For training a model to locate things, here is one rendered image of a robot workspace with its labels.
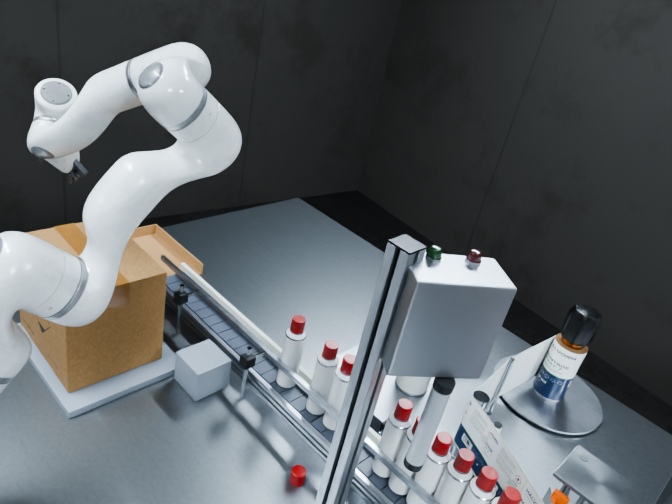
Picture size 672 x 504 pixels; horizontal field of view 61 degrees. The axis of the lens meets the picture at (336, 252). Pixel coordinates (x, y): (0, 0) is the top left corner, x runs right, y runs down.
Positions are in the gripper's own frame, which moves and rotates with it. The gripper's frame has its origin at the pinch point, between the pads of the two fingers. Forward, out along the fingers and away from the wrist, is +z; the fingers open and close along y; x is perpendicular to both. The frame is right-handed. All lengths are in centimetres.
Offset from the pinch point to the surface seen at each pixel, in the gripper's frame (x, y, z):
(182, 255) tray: 18, 34, 40
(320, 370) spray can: -12, 82, -22
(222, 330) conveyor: -7, 60, 10
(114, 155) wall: 102, -51, 174
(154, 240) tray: 19, 23, 47
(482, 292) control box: -9, 86, -77
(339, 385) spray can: -14, 87, -26
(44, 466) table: -58, 46, -5
